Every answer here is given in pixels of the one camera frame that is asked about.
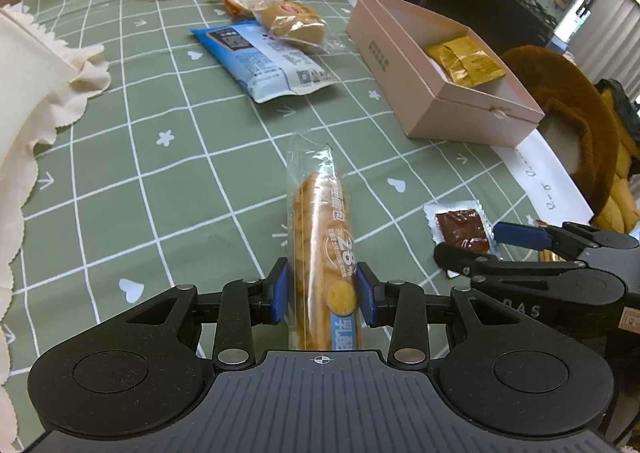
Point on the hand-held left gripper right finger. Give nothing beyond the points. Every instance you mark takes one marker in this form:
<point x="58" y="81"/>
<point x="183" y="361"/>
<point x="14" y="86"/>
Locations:
<point x="362" y="295"/>

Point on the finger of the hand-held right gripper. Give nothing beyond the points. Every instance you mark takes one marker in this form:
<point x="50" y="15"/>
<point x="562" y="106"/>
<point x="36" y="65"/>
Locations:
<point x="520" y="234"/>
<point x="465" y="258"/>

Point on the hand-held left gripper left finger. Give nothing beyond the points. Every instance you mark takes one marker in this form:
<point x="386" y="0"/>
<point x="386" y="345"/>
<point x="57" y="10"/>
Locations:
<point x="281" y="293"/>

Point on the brown snack packet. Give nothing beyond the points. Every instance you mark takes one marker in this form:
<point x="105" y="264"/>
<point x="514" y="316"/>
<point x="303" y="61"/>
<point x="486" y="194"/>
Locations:
<point x="460" y="228"/>

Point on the long bread packet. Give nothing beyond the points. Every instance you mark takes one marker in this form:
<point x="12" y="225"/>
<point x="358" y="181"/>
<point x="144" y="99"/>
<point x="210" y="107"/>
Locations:
<point x="320" y="233"/>

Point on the pink cardboard box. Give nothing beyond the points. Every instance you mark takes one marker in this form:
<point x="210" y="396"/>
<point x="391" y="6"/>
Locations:
<point x="440" y="98"/>

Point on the yellow snack packet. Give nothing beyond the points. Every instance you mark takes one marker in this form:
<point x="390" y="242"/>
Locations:
<point x="467" y="63"/>

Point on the blue snack packet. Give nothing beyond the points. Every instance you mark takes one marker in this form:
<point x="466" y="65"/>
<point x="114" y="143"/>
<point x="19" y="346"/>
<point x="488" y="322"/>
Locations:
<point x="260" y="60"/>

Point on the round bread packet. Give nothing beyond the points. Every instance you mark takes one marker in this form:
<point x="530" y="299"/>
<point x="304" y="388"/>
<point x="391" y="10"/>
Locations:
<point x="295" y="25"/>

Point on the orange pastry packet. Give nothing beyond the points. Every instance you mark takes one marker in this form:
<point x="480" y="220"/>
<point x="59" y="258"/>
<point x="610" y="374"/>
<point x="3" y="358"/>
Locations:
<point x="240" y="3"/>

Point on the beige chair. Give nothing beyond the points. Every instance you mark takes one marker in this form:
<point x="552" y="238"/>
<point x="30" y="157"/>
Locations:
<point x="556" y="133"/>

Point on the yellow and black cloth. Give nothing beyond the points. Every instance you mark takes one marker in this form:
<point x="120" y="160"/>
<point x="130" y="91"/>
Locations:
<point x="620" y="173"/>

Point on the brown fleece coat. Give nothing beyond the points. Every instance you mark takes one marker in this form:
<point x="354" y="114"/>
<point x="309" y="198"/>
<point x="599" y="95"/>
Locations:
<point x="560" y="83"/>

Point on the green checked tablecloth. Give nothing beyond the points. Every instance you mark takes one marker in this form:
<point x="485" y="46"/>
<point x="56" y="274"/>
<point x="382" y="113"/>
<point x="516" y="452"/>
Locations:
<point x="150" y="183"/>

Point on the cream scalloped cloth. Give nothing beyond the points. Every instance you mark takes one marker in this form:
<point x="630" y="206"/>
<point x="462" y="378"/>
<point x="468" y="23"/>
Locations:
<point x="20" y="83"/>

